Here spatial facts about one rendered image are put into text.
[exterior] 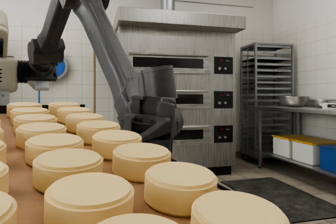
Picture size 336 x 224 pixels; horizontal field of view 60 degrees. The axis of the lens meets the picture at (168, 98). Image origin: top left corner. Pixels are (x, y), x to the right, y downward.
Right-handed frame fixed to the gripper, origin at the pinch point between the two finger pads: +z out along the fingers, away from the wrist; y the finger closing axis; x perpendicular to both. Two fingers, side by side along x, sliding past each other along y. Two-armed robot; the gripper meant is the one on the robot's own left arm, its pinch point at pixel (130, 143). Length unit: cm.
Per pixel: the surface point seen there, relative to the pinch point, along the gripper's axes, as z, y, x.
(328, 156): -302, 65, -112
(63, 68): -331, -10, 225
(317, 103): -348, 13, -108
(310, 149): -325, 64, -100
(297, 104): -371, 16, -91
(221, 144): -343, 74, 1
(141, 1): -403, -121, 140
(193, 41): -332, -54, 45
